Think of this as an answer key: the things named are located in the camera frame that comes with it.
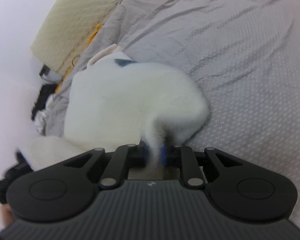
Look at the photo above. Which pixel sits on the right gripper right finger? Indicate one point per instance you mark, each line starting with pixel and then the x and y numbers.
pixel 184 159

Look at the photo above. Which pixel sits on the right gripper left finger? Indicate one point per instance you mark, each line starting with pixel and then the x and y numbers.
pixel 123 159

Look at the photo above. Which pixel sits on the yellow pillow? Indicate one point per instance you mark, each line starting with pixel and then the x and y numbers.
pixel 75 58

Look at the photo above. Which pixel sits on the white clothes pile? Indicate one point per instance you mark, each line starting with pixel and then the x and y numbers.
pixel 40 118

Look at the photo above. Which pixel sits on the black clothes pile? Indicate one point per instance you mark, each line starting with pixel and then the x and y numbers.
pixel 44 93

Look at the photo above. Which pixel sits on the cream quilted headboard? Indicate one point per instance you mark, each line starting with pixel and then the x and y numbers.
pixel 66 30

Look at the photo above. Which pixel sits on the person left hand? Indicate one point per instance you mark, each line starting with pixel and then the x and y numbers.
pixel 6 215

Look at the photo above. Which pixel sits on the white striped fleece sweater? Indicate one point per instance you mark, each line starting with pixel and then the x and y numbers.
pixel 117 101

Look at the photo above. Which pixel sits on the grey bed duvet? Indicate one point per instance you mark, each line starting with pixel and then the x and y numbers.
pixel 244 54

